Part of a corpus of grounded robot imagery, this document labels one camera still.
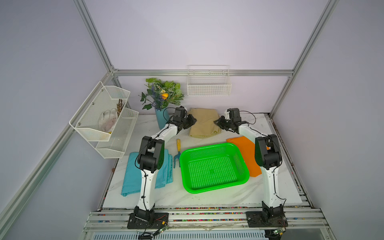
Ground khaki pants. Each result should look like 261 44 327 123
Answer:
189 108 222 139

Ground orange pants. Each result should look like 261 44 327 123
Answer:
227 137 263 178

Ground green plastic basket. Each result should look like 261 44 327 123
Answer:
180 143 250 194

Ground teal pants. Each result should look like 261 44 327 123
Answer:
121 150 173 197

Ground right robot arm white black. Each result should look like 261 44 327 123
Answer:
214 108 286 225

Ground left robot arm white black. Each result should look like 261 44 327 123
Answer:
134 106 197 223

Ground teal vase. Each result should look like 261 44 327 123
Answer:
155 108 170 130

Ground artificial flower bouquet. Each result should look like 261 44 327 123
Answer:
140 78 185 111

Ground clear glove in shelf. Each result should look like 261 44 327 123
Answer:
98 109 118 133

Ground white mesh two-tier shelf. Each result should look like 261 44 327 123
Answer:
69 82 139 159

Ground white wire wall basket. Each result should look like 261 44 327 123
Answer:
187 65 232 97

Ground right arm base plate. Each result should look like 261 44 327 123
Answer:
246 212 288 228

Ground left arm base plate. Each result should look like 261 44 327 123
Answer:
127 213 169 230

